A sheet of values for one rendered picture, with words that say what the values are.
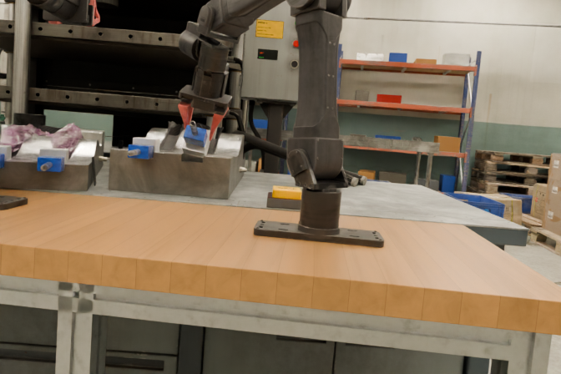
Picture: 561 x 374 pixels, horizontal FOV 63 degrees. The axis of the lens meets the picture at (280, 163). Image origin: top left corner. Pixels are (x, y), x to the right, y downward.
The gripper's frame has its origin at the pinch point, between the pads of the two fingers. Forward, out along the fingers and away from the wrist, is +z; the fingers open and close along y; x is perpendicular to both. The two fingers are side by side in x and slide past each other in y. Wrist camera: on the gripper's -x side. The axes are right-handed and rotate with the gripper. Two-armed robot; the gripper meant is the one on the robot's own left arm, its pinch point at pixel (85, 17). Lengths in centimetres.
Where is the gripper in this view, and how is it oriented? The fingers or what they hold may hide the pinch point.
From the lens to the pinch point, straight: 126.4
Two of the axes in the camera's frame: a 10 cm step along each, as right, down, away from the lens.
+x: -0.8, 10.0, 0.4
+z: 0.7, -0.4, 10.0
